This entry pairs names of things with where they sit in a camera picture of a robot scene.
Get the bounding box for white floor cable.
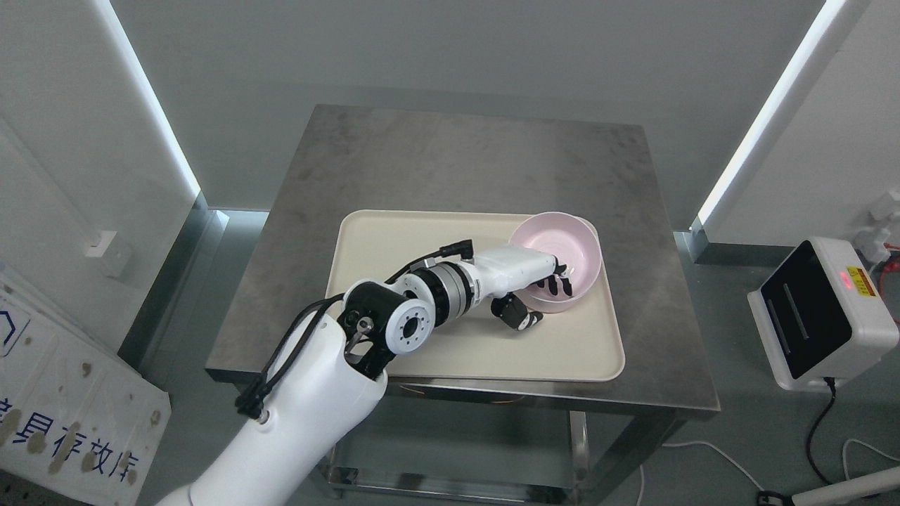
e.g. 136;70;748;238
636;441;767;506

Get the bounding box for white wall socket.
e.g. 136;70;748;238
84;230;133;279

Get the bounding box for black power cable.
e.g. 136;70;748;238
805;378;837;487

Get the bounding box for white wall plugs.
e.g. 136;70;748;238
851;186;899;266

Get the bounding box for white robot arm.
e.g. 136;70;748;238
160;239;475;505

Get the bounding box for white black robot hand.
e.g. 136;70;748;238
467;244;574;331

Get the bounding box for beige plastic tray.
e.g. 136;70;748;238
325;210;626;382

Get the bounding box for white printed sign board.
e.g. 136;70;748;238
1;272;172;505

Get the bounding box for pink bowl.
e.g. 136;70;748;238
509;212;603;302
517;276;596;314

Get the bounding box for white black device box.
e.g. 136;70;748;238
747;236;898;393

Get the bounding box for stainless steel table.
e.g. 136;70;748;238
206;105;720;504

